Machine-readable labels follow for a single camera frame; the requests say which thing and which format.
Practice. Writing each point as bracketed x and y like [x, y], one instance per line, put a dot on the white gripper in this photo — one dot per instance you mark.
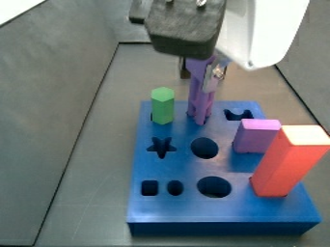
[184, 30]

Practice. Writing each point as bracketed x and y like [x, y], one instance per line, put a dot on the purple three prong object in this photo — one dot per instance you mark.
[199, 100]

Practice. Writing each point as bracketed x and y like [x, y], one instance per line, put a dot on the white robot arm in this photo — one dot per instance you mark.
[249, 31]

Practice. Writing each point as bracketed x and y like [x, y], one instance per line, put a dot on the green hexagonal peg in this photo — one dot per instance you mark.
[161, 97]

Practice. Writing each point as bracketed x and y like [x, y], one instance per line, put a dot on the lilac rectangular block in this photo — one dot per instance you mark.
[255, 135]

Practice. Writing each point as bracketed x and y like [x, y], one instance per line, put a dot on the red rectangular block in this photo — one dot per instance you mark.
[295, 150]

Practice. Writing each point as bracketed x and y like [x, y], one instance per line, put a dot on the blue shape sorter block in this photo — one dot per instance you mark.
[189, 181]

